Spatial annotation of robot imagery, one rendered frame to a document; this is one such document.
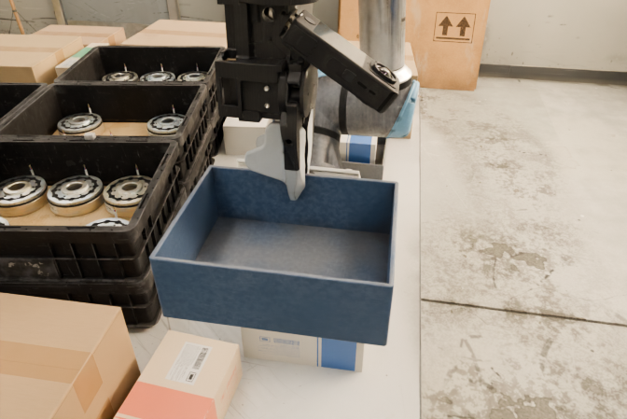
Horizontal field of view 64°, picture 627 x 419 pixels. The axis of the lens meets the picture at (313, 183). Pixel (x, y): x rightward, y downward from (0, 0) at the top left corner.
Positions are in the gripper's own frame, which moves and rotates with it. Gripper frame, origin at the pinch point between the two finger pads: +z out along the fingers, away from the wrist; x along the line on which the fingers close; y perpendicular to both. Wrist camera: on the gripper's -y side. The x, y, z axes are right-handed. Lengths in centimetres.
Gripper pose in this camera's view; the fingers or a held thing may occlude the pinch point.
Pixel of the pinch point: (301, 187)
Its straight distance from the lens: 52.6
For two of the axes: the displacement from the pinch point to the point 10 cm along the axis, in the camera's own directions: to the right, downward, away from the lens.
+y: -9.8, -1.1, 1.6
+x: -1.9, 4.7, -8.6
